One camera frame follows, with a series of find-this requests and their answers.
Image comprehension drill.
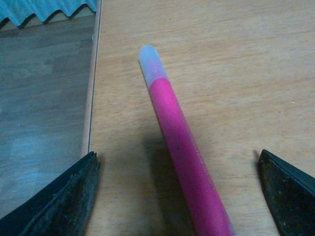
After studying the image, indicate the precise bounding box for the pink marker with translucent cap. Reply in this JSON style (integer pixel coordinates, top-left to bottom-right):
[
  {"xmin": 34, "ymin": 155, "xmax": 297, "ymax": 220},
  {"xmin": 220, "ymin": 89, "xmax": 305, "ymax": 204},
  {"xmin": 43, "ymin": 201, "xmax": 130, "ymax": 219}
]
[{"xmin": 138, "ymin": 45, "xmax": 236, "ymax": 236}]

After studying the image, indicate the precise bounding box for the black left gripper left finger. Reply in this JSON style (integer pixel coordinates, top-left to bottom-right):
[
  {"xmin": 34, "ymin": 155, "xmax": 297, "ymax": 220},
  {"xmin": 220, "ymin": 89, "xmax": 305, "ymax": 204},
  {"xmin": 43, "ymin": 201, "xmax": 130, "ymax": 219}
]
[{"xmin": 0, "ymin": 151, "xmax": 100, "ymax": 236}]

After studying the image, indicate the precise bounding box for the wooden nightstand cabinet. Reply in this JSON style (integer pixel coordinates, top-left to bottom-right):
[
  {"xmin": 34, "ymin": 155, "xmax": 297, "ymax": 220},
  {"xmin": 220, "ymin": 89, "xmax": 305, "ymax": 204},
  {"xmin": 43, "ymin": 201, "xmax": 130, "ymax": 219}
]
[{"xmin": 85, "ymin": 0, "xmax": 315, "ymax": 236}]

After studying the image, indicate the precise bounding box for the grey curtain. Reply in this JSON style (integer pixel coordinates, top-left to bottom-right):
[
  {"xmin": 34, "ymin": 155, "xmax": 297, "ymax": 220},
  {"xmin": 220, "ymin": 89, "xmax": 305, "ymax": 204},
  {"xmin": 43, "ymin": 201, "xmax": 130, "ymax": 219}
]
[{"xmin": 0, "ymin": 0, "xmax": 97, "ymax": 28}]

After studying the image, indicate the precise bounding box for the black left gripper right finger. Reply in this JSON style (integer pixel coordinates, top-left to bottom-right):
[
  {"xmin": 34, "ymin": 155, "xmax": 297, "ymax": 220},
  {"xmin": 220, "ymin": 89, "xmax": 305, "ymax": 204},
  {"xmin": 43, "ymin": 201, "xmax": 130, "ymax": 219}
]
[{"xmin": 257, "ymin": 149, "xmax": 315, "ymax": 236}]

